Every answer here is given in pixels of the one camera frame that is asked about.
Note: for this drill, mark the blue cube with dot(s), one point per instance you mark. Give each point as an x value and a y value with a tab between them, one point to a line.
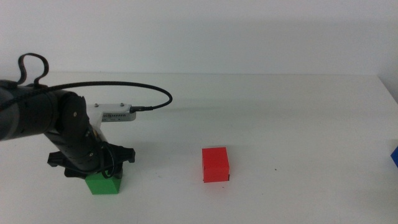
395	157

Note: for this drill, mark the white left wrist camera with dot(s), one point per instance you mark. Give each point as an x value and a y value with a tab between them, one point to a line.
115	113

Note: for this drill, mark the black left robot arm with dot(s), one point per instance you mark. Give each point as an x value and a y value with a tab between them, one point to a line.
34	109

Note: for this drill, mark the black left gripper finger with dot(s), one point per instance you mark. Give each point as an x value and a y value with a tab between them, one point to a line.
56	159
126	154

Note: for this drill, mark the green cube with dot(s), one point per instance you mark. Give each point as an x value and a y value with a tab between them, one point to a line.
102	186

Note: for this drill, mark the red cube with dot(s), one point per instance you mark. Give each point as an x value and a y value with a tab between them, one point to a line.
215	165

